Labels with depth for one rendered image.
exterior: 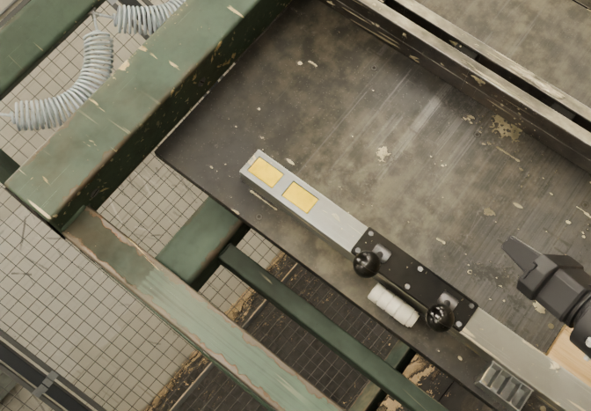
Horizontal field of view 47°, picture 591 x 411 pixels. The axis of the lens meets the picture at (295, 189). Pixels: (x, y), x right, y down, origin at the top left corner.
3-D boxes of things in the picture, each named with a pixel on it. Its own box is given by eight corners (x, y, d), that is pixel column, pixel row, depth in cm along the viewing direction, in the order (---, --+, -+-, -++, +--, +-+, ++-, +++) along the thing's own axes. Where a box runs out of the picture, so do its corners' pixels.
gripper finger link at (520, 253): (514, 231, 90) (551, 261, 86) (499, 251, 91) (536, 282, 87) (508, 231, 88) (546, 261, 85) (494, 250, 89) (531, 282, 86)
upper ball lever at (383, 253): (385, 269, 105) (367, 286, 92) (365, 254, 106) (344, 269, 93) (399, 249, 104) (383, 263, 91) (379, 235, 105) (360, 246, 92)
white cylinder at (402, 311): (366, 299, 106) (408, 331, 104) (368, 295, 104) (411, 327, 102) (376, 284, 107) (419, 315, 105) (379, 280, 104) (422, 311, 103)
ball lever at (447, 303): (451, 318, 102) (441, 341, 89) (430, 302, 103) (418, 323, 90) (466, 297, 101) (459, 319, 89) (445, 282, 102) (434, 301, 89)
